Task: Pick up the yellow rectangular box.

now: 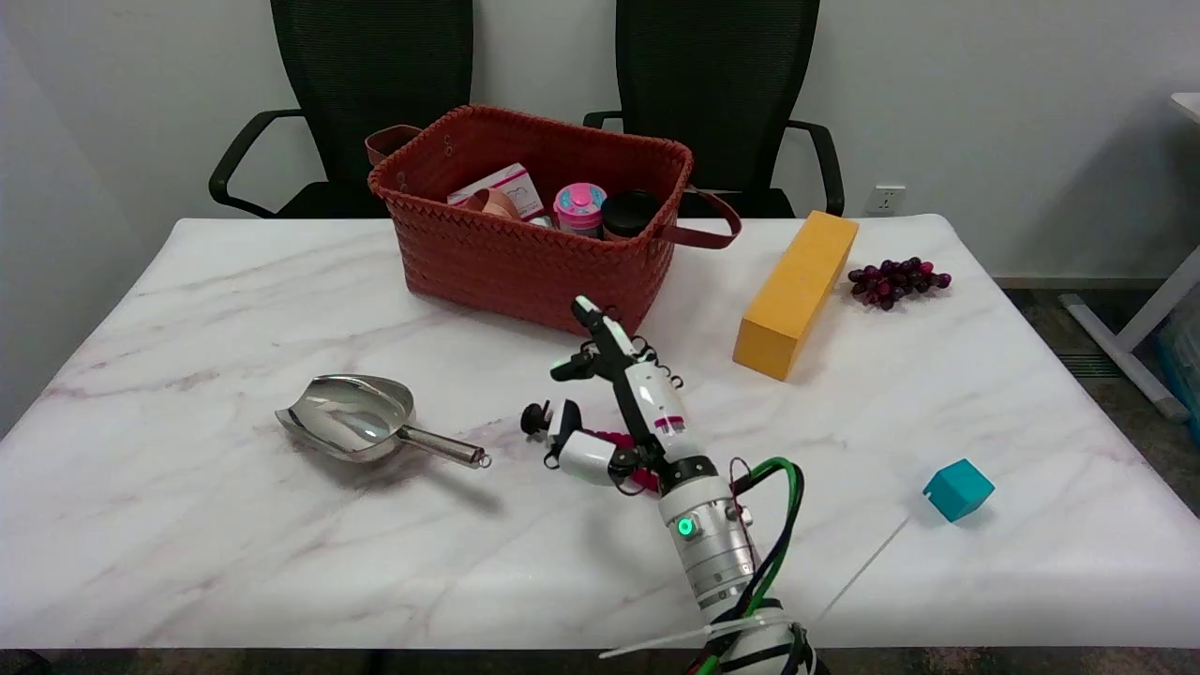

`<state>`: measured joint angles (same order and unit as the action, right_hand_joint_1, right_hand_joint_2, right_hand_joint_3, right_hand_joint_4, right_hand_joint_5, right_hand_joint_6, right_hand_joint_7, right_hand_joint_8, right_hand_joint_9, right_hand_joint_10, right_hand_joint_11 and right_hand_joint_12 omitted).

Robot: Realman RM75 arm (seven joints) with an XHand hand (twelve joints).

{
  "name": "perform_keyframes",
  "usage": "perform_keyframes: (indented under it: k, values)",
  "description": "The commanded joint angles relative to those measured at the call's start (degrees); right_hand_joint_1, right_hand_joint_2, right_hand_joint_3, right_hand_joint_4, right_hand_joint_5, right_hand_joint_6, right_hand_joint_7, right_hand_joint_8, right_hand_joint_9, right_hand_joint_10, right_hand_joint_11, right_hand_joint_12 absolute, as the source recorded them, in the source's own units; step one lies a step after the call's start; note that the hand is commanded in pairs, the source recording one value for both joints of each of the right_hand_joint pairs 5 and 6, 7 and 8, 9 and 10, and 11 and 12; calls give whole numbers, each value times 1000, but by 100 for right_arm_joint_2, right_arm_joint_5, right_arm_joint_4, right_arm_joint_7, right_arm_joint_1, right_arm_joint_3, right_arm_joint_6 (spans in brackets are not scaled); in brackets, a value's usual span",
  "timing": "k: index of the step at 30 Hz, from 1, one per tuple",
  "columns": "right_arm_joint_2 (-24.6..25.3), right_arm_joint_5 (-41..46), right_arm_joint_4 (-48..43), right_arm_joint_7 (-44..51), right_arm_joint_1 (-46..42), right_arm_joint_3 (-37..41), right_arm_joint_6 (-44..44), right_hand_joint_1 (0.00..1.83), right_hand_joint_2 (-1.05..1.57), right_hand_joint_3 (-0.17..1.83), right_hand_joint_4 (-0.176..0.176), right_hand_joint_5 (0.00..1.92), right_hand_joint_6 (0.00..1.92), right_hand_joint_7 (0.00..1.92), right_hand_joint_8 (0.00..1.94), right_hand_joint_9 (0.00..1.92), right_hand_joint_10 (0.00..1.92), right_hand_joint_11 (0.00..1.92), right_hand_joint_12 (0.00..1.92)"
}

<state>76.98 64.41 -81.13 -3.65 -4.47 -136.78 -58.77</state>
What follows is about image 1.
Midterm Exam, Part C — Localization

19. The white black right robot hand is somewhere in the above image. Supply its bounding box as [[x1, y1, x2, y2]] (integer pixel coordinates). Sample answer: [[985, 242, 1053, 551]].
[[544, 296, 719, 494]]

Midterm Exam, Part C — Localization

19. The yellow rectangular box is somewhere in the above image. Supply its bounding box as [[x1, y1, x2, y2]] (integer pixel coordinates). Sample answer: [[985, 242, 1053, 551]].
[[733, 211, 860, 382]]

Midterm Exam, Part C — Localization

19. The pink white carton box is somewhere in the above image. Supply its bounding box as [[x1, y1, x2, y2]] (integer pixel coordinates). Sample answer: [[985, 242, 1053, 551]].
[[447, 163, 546, 222]]

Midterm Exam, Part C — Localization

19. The pink flexible mini tripod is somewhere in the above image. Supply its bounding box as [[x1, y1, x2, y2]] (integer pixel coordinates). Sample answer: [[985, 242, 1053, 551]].
[[521, 401, 661, 495]]

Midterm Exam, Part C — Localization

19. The red woven basket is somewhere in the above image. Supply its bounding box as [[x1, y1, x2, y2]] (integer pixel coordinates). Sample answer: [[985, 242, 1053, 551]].
[[365, 104, 743, 340]]

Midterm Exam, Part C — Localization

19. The black lidded jar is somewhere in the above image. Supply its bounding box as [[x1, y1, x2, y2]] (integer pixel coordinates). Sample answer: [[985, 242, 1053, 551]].
[[601, 190, 662, 242]]

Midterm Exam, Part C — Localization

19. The pink lidded container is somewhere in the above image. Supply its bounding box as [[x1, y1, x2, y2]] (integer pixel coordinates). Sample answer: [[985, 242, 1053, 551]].
[[553, 183, 608, 239]]

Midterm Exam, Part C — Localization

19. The white zip tie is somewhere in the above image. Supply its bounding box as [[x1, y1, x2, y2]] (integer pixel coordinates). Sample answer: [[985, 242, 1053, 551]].
[[600, 607, 798, 659]]

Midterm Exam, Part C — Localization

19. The peach plastic cup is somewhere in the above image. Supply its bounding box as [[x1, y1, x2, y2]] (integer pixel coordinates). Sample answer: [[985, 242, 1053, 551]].
[[464, 187, 521, 222]]

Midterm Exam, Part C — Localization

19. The purple grape bunch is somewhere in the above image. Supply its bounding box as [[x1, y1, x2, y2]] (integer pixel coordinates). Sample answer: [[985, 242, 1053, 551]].
[[847, 258, 953, 311]]

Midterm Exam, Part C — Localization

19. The silver metal scoop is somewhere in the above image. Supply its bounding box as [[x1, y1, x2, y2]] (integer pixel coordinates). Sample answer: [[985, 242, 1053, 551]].
[[275, 374, 492, 470]]

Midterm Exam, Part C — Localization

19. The teal cube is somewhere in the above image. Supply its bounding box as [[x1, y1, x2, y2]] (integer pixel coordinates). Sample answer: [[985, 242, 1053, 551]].
[[922, 458, 996, 523]]

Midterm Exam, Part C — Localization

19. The black mesh office chair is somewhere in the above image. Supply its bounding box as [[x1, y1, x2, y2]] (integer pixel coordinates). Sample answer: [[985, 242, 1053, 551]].
[[208, 0, 474, 219], [583, 0, 845, 218]]

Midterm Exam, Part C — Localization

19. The blue plastic bin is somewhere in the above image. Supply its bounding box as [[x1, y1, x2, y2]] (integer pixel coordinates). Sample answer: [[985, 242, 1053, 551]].
[[1155, 291, 1200, 446]]

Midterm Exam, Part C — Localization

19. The green cable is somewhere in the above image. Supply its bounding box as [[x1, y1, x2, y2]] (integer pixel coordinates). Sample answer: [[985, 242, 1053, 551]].
[[698, 457, 800, 675]]

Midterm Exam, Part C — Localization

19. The black cable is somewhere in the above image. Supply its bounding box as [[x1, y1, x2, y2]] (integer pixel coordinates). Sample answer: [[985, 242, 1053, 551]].
[[729, 458, 809, 675]]

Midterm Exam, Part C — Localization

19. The white desk frame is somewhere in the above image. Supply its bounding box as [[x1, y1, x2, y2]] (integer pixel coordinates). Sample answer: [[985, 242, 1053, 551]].
[[1059, 92, 1200, 423]]

